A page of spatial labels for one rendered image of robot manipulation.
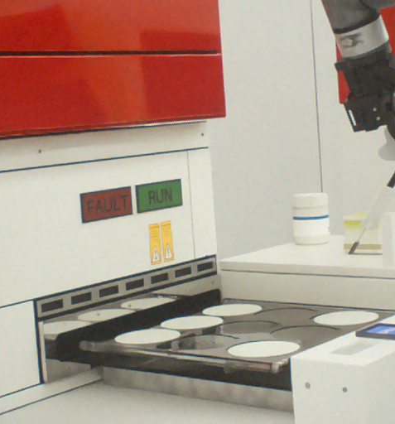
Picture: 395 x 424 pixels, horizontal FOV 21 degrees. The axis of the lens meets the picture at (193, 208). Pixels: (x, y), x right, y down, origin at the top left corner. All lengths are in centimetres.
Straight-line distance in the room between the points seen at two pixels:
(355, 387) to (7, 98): 66
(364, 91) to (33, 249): 56
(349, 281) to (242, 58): 282
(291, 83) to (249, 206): 63
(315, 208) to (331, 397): 93
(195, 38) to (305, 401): 82
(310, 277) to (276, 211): 287
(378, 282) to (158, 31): 55
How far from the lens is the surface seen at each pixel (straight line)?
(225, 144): 443
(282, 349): 152
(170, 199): 186
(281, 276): 189
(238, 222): 449
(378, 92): 167
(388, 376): 123
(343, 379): 119
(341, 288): 183
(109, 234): 176
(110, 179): 176
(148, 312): 208
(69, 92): 163
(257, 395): 154
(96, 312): 172
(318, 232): 209
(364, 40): 163
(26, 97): 157
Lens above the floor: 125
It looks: 5 degrees down
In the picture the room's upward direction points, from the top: 4 degrees counter-clockwise
